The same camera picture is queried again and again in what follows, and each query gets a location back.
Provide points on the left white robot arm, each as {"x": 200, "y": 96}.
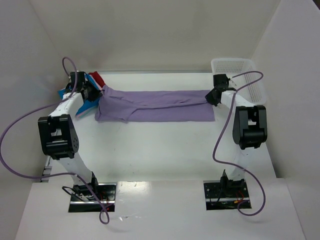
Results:
{"x": 59, "y": 139}

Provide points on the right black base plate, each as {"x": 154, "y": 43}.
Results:
{"x": 227, "y": 198}

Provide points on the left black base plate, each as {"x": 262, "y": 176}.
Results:
{"x": 85, "y": 202}

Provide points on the purple polo shirt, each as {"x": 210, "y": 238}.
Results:
{"x": 154, "y": 106}

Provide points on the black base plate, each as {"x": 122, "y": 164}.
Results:
{"x": 227, "y": 198}
{"x": 85, "y": 202}

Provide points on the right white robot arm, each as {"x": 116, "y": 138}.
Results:
{"x": 249, "y": 130}

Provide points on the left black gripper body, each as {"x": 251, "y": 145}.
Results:
{"x": 92, "y": 93}

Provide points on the blue folded shirt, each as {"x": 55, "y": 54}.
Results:
{"x": 85, "y": 108}

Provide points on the red folded shirt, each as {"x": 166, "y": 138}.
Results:
{"x": 98, "y": 79}

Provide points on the pink folded shirt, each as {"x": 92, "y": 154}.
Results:
{"x": 82, "y": 112}

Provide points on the white plastic basket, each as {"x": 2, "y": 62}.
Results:
{"x": 240, "y": 71}

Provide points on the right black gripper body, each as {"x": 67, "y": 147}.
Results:
{"x": 213, "y": 96}

